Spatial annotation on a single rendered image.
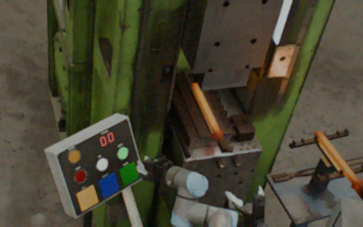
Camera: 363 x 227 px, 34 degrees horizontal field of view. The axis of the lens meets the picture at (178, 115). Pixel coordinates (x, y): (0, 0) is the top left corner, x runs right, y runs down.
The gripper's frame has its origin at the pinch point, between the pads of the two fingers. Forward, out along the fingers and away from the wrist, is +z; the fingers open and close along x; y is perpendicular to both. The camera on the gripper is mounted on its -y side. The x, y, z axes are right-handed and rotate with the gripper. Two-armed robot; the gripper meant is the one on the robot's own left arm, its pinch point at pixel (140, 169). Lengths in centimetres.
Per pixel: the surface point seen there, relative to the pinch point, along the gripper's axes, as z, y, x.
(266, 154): 23, -43, -90
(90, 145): 10.2, 13.8, 12.1
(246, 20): -24, 45, -46
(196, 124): 15.5, -3.8, -43.2
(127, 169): 9.4, -2.9, 0.1
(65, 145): 12.4, 17.5, 20.8
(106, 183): 9.4, -3.3, 10.7
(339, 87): 88, -76, -243
